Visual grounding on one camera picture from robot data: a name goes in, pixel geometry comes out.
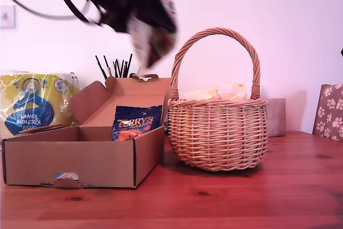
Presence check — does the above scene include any white and blue paper leaflet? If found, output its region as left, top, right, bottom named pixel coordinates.
left=54, top=171, right=79, bottom=182

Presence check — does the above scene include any white Galaxy egg bag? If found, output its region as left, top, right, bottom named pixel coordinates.
left=128, top=0, right=180, bottom=69

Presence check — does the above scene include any woven wicker basket with handle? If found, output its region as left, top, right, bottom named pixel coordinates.
left=167, top=27, right=269, bottom=172

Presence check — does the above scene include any paw print chair back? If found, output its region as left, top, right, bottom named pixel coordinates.
left=312, top=83, right=343, bottom=142

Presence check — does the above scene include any grey tissue box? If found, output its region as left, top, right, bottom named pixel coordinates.
left=264, top=97, right=287, bottom=138

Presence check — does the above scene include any yellow and white egg bag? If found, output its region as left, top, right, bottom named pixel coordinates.
left=184, top=82, right=248, bottom=101

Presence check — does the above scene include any brown cardboard box with lid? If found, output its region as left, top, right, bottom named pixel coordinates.
left=2, top=73, right=173, bottom=189

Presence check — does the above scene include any thin black cable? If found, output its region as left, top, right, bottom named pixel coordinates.
left=0, top=0, right=92, bottom=22

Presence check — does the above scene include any blue Terry's Orange egg bag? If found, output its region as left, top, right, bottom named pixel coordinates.
left=110, top=104, right=163, bottom=142

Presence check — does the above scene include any yellow blue kitchen towel pack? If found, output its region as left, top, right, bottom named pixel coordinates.
left=0, top=70, right=81, bottom=142

